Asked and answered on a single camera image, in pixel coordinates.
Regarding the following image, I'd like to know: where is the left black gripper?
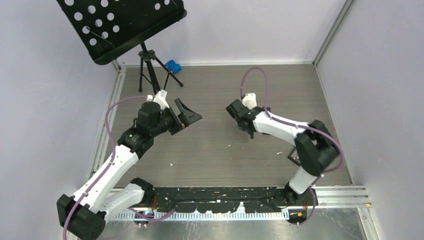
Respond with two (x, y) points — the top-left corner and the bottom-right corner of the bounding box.
(150, 98), (201, 138)

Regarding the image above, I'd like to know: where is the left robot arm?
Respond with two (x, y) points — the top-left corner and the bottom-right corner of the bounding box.
(56, 98), (202, 240)

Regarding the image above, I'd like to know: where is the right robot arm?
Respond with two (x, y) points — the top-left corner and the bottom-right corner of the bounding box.
(225, 99), (342, 205)

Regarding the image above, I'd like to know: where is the blue plastic object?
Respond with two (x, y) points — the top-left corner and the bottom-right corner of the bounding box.
(165, 60), (182, 74)

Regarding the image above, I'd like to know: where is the black tripod stand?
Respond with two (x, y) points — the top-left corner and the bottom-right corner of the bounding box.
(138, 42), (184, 94)

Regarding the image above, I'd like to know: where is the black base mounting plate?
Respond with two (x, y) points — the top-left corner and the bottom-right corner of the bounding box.
(139, 186), (298, 214)

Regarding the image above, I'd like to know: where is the black perforated music stand desk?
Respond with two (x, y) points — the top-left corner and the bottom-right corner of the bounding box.
(57, 0), (187, 66)

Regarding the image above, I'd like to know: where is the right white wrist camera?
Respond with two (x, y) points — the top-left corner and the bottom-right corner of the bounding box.
(241, 92), (258, 110)

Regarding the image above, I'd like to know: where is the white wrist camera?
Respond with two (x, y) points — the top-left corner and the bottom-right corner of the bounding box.
(241, 92), (258, 110)
(146, 89), (170, 111)

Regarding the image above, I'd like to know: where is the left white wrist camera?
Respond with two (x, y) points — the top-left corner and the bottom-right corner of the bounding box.
(146, 89), (170, 111)

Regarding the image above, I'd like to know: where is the small black square frame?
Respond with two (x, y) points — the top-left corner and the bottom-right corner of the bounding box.
(287, 148), (301, 166)

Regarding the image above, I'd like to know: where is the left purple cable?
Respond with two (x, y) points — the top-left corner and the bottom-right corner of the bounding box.
(62, 96), (148, 240)

